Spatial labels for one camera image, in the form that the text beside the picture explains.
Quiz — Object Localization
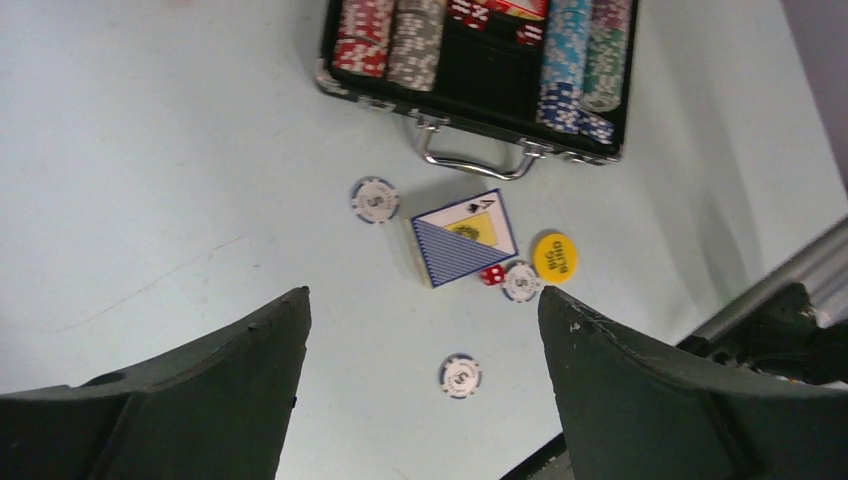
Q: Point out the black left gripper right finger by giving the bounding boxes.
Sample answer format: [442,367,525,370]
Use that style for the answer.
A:
[538,286,847,479]

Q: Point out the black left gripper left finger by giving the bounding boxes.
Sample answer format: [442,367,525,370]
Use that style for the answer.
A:
[1,287,311,479]

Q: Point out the yellow big blind button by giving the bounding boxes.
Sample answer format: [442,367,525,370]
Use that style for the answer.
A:
[532,231,579,284]

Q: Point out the blue playing card deck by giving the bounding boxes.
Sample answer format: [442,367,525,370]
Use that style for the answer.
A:
[409,188,519,288]

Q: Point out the black poker set case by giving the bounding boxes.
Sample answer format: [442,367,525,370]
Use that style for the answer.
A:
[316,1,638,181]

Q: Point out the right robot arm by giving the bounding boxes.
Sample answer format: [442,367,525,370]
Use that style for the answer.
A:
[538,284,847,479]

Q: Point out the white poker chip by die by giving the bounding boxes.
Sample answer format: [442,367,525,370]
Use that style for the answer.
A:
[501,260,540,303]

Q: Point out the white poker chip front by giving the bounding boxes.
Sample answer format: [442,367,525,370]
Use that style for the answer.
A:
[438,353,482,400]

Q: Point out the red die near deck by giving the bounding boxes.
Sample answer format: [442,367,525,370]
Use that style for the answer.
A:
[479,265,505,286]

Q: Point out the white poker chip near deck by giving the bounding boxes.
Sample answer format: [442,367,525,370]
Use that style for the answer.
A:
[350,176,400,224]

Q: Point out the light blue chip stack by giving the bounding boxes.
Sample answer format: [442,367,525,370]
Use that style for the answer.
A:
[536,0,592,134]

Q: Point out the green poker chip stack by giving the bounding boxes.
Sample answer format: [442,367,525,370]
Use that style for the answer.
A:
[579,0,632,145]

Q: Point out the red poker chip stack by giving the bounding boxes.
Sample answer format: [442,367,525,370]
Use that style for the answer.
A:
[332,0,395,78]

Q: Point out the grey poker chip stack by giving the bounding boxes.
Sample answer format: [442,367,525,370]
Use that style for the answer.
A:
[386,0,446,92]

